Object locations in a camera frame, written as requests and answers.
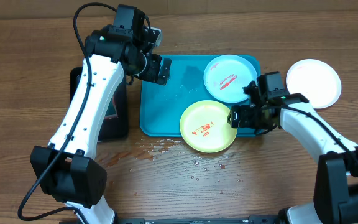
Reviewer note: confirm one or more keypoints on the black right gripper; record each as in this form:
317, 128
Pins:
248, 123

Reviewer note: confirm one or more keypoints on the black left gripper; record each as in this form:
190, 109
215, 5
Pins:
155, 64

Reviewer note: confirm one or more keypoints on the yellow round plate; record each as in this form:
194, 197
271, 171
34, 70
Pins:
204, 126

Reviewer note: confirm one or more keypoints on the white round plate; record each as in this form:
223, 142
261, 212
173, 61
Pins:
316, 80

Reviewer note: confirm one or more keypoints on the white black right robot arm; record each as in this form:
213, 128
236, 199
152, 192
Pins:
335, 198

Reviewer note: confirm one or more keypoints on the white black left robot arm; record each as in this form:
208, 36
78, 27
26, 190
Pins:
66, 168

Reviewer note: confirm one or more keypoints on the black water tray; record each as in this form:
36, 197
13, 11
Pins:
117, 128

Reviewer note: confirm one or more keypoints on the light blue round plate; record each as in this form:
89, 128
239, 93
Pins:
226, 76

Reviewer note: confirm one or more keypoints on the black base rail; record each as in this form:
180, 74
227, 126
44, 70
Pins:
253, 219

